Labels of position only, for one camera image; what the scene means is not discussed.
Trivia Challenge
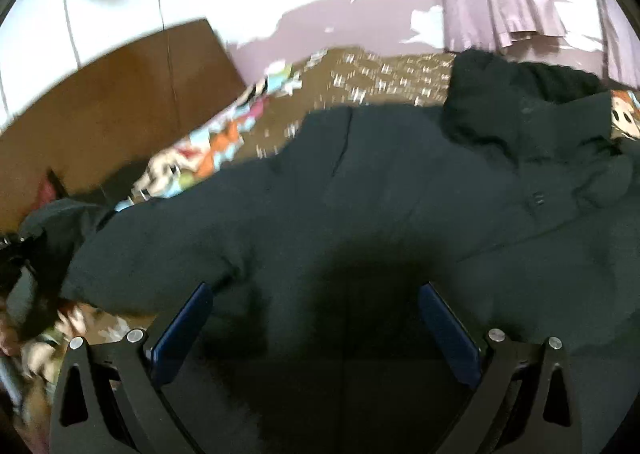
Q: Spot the brown wooden headboard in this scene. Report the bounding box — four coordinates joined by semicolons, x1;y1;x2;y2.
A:
0;18;250;230

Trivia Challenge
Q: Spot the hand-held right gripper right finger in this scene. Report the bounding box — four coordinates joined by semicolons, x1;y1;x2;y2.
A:
418;282;585;454

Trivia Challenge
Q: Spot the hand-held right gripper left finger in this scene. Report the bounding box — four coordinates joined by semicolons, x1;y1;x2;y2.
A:
49;281;215;454

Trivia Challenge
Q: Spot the brown printed blanket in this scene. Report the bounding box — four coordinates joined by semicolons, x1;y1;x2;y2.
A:
20;47;640;387

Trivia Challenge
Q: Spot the black padded coat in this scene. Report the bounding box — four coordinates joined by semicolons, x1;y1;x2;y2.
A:
20;48;640;454

